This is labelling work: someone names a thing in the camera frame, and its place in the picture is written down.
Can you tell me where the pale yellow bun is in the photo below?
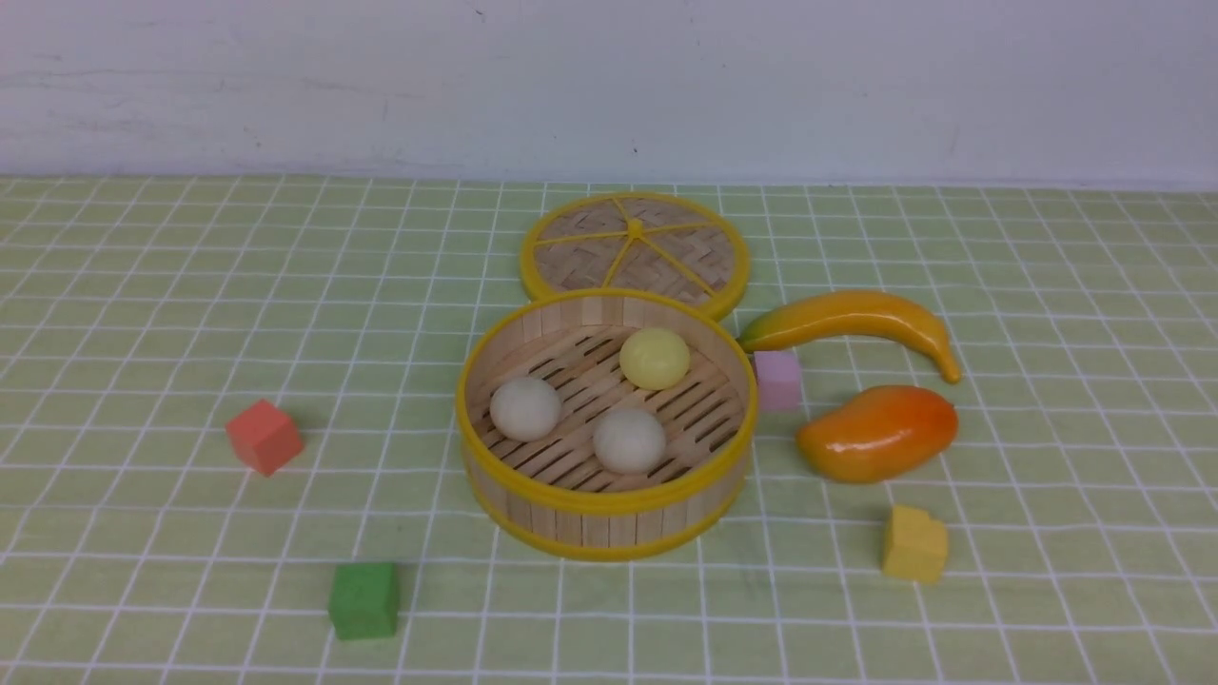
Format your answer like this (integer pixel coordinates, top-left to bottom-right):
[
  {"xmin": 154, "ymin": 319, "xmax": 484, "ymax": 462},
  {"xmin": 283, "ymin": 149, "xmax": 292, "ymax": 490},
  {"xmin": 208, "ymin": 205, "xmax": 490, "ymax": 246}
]
[{"xmin": 619, "ymin": 328, "xmax": 692, "ymax": 391}]

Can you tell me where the white bun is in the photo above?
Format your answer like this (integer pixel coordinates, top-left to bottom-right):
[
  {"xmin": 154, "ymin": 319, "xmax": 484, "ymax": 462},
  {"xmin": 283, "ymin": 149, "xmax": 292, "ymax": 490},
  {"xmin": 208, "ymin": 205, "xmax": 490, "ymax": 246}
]
[
  {"xmin": 593, "ymin": 408, "xmax": 667, "ymax": 474},
  {"xmin": 490, "ymin": 377, "xmax": 561, "ymax": 442}
]

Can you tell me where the woven bamboo steamer lid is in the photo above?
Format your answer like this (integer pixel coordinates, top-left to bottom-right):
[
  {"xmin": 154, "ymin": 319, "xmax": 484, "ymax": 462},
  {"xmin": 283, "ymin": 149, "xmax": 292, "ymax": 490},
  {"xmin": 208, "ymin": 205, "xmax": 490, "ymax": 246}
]
[{"xmin": 519, "ymin": 191, "xmax": 750, "ymax": 321}]

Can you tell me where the bamboo steamer tray yellow rim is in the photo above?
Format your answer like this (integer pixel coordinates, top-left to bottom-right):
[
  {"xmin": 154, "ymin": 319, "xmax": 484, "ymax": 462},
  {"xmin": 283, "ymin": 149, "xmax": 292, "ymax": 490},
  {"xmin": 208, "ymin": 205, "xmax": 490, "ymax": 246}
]
[{"xmin": 454, "ymin": 289, "xmax": 758, "ymax": 562}]

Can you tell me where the pink wooden cube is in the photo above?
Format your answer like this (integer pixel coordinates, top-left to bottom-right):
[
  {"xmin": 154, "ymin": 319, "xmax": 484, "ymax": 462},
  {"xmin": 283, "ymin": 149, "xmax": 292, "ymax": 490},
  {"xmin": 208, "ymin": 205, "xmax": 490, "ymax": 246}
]
[{"xmin": 753, "ymin": 349, "xmax": 803, "ymax": 413}]

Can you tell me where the yellow plastic banana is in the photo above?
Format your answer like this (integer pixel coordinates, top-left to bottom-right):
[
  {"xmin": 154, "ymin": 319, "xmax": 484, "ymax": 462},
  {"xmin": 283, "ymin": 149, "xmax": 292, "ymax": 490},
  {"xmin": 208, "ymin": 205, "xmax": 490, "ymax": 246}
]
[{"xmin": 737, "ymin": 289, "xmax": 963, "ymax": 384}]

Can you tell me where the orange plastic mango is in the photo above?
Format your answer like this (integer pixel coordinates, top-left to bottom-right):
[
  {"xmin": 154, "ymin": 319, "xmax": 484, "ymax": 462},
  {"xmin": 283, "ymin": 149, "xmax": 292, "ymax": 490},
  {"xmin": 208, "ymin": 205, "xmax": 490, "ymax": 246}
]
[{"xmin": 795, "ymin": 385, "xmax": 960, "ymax": 484}]

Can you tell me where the green wooden cube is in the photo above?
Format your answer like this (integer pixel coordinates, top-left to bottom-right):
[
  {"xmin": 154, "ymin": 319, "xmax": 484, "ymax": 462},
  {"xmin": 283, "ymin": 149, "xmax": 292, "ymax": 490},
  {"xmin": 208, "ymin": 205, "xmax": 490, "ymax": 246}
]
[{"xmin": 326, "ymin": 562, "xmax": 400, "ymax": 641}]

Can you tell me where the red wooden cube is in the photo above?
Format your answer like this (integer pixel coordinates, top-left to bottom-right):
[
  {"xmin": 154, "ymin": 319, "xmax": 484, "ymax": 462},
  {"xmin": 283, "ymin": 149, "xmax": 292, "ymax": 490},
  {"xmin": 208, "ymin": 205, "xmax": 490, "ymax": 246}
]
[{"xmin": 225, "ymin": 399, "xmax": 305, "ymax": 477}]

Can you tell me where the yellow wooden block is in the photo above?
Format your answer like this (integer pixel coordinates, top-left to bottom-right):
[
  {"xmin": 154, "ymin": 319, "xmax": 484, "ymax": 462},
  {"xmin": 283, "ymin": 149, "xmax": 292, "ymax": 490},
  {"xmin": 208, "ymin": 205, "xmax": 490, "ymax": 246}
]
[{"xmin": 879, "ymin": 505, "xmax": 949, "ymax": 584}]

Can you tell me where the green checkered tablecloth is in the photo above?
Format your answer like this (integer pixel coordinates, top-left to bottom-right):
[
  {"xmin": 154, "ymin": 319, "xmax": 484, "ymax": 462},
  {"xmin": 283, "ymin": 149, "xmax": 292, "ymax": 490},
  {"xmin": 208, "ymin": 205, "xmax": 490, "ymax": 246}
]
[{"xmin": 1, "ymin": 177, "xmax": 1217, "ymax": 684}]

